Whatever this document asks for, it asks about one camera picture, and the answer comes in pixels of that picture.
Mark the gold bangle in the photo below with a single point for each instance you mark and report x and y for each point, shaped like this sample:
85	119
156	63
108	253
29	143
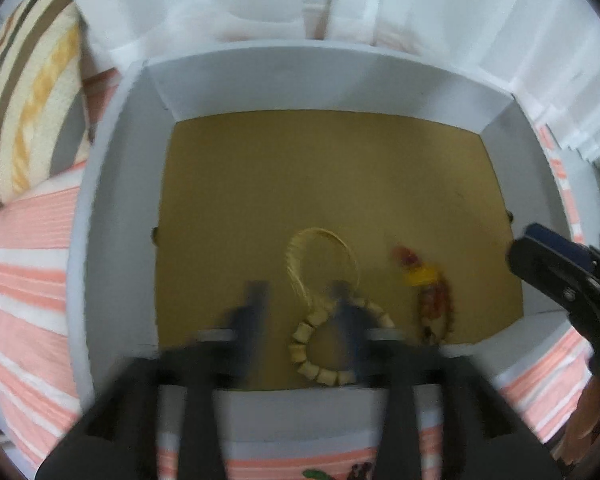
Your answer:
297	252

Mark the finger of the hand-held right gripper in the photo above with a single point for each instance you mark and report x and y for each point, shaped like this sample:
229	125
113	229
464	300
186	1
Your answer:
555	240
540	267

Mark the striped pillow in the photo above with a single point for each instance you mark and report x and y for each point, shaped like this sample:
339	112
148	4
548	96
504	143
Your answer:
25	100

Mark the person's right hand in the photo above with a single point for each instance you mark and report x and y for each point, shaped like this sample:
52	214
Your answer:
582	415

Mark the green pendant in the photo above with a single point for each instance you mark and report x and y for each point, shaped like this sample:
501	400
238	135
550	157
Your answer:
319	473

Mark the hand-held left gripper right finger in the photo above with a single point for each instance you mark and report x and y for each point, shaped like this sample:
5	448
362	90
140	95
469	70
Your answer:
347	315

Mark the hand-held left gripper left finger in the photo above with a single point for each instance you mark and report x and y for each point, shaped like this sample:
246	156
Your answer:
252	310

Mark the dark brown beaded piece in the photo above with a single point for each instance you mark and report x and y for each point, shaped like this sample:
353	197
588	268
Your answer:
360	471

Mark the peach striped bedsheet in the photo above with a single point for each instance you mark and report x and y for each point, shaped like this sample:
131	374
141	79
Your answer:
25	285

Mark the white cardboard box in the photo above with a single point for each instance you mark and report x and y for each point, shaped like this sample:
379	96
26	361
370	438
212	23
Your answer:
330	170

